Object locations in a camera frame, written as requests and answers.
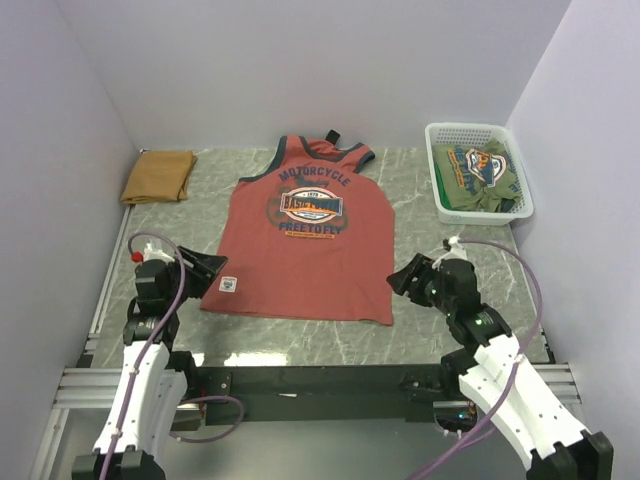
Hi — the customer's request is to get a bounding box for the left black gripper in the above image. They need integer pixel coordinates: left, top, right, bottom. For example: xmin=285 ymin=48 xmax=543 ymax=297
xmin=165 ymin=245 xmax=226 ymax=309

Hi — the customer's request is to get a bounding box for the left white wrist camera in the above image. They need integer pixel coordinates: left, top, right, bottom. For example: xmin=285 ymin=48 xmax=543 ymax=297
xmin=130 ymin=241 xmax=174 ymax=264

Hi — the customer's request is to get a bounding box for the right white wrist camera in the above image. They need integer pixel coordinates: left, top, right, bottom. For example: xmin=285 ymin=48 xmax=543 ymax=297
xmin=443 ymin=236 xmax=468 ymax=260

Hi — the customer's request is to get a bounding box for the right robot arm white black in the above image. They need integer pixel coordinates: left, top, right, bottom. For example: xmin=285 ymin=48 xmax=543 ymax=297
xmin=387 ymin=252 xmax=614 ymax=479

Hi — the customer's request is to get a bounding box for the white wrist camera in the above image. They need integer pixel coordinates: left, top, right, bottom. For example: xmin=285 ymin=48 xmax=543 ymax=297
xmin=443 ymin=236 xmax=468 ymax=260
xmin=130 ymin=241 xmax=174 ymax=264

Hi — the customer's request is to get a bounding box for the white plastic laundry basket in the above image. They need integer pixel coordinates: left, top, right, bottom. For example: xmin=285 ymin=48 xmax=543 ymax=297
xmin=424 ymin=122 xmax=534 ymax=226

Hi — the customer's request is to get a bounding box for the red tank top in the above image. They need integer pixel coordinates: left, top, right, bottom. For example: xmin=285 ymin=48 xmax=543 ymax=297
xmin=200 ymin=130 xmax=395 ymax=326

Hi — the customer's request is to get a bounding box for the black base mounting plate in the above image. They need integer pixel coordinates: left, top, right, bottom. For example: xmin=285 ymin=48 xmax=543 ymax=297
xmin=169 ymin=364 xmax=496 ymax=431

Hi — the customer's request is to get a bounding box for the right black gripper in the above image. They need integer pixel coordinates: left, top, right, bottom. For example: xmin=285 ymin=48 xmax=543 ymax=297
xmin=385 ymin=253 xmax=454 ymax=315

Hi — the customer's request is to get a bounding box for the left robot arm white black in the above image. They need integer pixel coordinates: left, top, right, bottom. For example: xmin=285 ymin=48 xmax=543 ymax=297
xmin=71 ymin=241 xmax=227 ymax=479

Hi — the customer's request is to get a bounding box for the green garment in basket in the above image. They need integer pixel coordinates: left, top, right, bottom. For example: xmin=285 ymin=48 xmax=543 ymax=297
xmin=432 ymin=139 xmax=522 ymax=213

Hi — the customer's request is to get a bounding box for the tan ribbed tank top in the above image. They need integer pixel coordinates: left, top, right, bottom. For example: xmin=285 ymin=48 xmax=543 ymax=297
xmin=120 ymin=150 xmax=197 ymax=205

